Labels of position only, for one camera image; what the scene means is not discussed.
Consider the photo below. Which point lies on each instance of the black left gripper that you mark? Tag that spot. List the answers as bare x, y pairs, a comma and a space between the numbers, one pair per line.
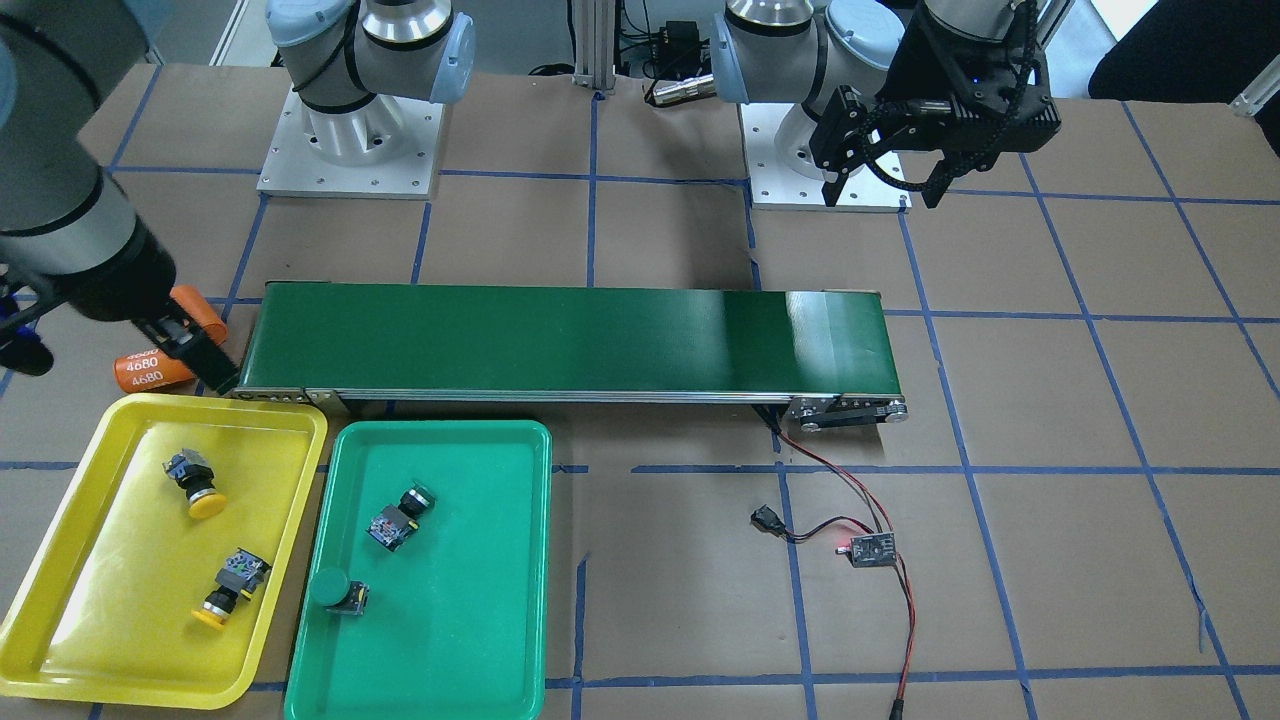
912, 62

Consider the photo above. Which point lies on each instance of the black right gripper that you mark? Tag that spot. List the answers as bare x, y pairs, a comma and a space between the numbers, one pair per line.
112, 286

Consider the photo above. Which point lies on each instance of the orange cylinder with 4680 print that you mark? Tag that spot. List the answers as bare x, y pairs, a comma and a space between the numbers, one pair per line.
150, 371

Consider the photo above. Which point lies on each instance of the plain orange cylinder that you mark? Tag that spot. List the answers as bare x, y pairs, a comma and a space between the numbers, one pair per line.
201, 311

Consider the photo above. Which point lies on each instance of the yellow push button switch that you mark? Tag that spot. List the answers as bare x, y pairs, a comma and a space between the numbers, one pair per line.
241, 575

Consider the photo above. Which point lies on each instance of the green push button switch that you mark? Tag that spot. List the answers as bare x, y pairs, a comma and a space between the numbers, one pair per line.
333, 590

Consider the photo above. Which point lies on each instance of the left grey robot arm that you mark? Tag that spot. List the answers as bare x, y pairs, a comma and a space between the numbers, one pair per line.
791, 52

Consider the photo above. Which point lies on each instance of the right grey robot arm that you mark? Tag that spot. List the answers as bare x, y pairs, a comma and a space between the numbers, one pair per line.
71, 237

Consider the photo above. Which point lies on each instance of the green conveyor belt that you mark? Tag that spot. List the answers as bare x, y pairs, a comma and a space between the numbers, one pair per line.
825, 358

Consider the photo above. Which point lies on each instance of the yellow plastic tray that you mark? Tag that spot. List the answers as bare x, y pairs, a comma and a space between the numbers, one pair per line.
104, 613

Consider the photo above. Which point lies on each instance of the small sensor circuit board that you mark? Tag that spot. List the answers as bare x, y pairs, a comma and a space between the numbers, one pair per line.
877, 550

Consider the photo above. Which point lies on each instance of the green plastic tray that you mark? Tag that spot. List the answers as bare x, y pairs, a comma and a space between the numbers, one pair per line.
456, 622

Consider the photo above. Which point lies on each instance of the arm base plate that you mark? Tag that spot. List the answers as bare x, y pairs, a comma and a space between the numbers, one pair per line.
782, 173
387, 150

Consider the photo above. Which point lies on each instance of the black cable connector plug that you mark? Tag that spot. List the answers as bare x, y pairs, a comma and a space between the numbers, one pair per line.
766, 519

